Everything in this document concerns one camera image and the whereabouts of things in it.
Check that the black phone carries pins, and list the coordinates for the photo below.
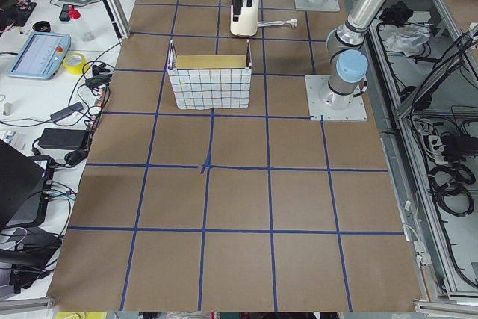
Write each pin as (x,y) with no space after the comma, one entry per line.
(65,11)

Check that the large black power brick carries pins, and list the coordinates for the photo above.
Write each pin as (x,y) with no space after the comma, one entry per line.
(60,138)

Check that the black laptop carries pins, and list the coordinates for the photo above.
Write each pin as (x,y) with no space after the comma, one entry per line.
(25,181)

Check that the blue teach pendant near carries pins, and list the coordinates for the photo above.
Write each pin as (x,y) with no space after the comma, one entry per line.
(41,56)

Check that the wire basket with checked cloth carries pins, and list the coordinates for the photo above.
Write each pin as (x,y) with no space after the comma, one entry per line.
(202,82)

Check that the yellow tape roll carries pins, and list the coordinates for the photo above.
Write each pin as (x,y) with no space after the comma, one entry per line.
(74,63)

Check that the red capped squeeze bottle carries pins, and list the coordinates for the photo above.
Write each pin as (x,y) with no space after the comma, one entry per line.
(83,29)

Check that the black small bowl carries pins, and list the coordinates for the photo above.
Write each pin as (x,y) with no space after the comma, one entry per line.
(42,26)

